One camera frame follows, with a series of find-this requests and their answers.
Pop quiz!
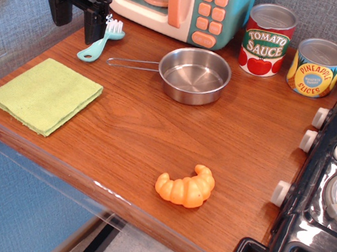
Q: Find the orange plastic toy croissant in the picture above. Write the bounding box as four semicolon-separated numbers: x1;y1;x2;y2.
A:
154;164;215;209

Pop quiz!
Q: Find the small stainless steel pot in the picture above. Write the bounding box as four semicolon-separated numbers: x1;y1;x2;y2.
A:
106;48;232;106

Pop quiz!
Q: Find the teal toy dish brush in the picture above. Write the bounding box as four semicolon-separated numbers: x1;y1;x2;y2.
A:
77;19;125;63

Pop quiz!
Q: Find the green folded cloth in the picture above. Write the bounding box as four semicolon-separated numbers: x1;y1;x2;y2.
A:
0;58;103;137

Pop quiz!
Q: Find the teal toy microwave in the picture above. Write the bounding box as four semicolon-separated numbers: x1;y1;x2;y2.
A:
110;0;255;51

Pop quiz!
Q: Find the tomato sauce toy can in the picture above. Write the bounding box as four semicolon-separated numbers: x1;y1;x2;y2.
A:
238;3;298;77

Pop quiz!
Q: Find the pineapple slices toy can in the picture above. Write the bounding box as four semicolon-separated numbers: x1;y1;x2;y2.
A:
286;38;337;98

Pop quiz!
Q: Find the white stove knob upper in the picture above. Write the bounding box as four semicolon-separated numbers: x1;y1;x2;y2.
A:
311;107;330;129

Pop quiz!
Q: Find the white stove knob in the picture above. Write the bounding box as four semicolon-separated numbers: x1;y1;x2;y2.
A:
299;130;318;153
311;107;330;129
270;180;292;208

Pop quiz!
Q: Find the white stove knob middle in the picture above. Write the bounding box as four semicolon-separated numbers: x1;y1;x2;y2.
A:
299;130;318;153

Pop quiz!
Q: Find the white stove knob lower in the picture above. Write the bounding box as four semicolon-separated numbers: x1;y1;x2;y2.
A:
270;180;292;208

